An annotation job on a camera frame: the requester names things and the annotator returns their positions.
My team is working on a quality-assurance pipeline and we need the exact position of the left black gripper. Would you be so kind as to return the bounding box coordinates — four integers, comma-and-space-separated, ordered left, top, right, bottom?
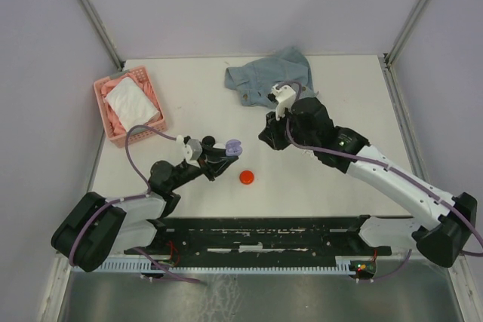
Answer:
169, 141, 238, 192

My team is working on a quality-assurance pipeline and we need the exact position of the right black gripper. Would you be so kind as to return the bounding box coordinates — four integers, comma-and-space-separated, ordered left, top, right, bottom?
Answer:
259, 104, 318, 151

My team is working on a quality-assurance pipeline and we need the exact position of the purple earbud case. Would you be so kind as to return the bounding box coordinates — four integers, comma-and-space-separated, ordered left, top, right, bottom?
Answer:
225, 139, 243, 157

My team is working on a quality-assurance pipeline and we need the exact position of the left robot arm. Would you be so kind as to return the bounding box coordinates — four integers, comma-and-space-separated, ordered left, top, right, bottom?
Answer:
51, 140, 242, 272

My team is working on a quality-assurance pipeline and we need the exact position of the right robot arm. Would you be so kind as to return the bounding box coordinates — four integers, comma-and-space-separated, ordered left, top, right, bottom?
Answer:
258, 94, 478, 268

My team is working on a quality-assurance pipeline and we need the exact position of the blue denim jacket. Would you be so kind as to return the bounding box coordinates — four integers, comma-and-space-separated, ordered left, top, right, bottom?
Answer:
224, 47, 315, 109

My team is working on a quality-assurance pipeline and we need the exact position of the pink plastic basket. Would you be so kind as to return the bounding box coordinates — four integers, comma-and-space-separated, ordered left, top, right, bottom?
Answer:
94, 66, 168, 148

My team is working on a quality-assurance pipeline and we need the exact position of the white folded cloth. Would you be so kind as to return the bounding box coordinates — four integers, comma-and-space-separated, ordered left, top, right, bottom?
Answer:
104, 76, 161, 131

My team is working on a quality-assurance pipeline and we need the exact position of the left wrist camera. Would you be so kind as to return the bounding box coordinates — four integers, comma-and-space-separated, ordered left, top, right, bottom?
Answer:
176, 135, 203, 167

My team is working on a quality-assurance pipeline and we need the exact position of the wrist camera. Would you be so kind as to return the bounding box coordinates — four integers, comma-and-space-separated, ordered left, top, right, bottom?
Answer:
267, 81, 303, 121
176, 135, 203, 167

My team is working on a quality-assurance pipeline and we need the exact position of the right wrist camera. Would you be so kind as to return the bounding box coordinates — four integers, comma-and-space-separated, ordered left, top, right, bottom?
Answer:
267, 81, 303, 121

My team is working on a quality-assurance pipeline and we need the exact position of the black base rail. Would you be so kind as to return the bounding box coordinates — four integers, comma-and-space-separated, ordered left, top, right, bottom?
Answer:
143, 216, 392, 268

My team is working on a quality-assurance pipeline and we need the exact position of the right aluminium frame post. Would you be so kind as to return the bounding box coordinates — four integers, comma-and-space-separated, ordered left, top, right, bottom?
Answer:
383, 0, 454, 66

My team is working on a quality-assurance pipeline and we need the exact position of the aluminium frame post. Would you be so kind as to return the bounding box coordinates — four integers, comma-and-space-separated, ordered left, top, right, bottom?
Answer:
78, 0, 125, 71
383, 0, 454, 66

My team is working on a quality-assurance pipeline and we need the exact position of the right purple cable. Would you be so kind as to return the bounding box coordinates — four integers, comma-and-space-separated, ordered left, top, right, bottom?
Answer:
277, 80, 483, 255

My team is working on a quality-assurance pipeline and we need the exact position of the left aluminium frame post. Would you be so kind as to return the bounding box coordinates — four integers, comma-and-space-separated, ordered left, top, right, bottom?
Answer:
78, 0, 125, 71

